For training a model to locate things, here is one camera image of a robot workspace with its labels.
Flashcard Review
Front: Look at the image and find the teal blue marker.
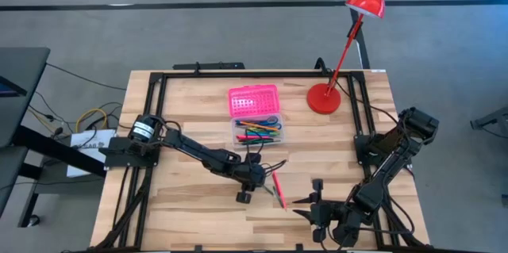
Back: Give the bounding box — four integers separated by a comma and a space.
245, 128, 281, 136

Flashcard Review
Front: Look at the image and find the black aluminium table frame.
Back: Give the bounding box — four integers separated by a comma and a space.
94, 69, 432, 253

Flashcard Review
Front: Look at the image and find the red desk lamp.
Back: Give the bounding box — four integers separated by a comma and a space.
306, 0, 394, 116

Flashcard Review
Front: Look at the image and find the grey side desk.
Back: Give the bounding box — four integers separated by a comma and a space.
0, 46, 108, 228

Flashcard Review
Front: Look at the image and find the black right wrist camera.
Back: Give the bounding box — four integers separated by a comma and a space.
332, 223, 360, 248

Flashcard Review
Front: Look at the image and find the black pen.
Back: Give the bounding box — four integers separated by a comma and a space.
237, 138, 281, 146

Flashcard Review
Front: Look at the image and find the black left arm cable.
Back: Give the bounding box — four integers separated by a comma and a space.
244, 128, 287, 177

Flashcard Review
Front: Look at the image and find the black floor cable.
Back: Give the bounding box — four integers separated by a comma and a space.
45, 62, 128, 91

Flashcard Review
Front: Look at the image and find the grey stand leg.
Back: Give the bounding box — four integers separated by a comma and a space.
470, 105, 508, 132

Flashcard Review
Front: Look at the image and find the clear pencil box pink lid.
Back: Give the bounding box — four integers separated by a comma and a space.
227, 83, 285, 149

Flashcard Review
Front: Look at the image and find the yellow floor cable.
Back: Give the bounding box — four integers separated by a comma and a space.
74, 107, 110, 134

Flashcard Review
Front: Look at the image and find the black bar device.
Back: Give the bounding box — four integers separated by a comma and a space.
172, 61, 246, 71

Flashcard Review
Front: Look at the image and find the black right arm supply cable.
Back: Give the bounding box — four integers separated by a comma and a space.
314, 57, 402, 125

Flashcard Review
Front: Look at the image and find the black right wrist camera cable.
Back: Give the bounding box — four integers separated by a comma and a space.
317, 183, 417, 253

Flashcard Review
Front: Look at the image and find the white printed paper sheet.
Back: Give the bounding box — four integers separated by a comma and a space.
66, 128, 118, 178

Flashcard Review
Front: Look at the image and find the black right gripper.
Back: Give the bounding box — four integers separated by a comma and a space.
292, 178, 352, 243

